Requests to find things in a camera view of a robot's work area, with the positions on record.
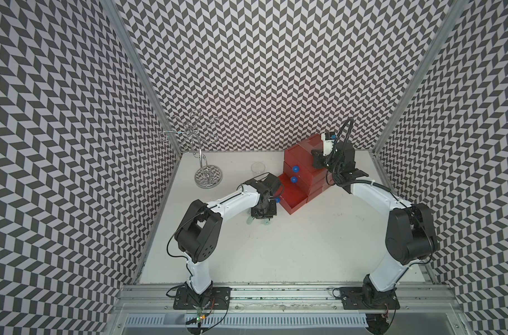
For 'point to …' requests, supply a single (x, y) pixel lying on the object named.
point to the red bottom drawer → (292, 196)
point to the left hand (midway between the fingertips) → (268, 217)
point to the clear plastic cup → (257, 167)
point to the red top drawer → (301, 154)
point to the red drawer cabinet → (301, 181)
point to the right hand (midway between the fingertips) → (310, 157)
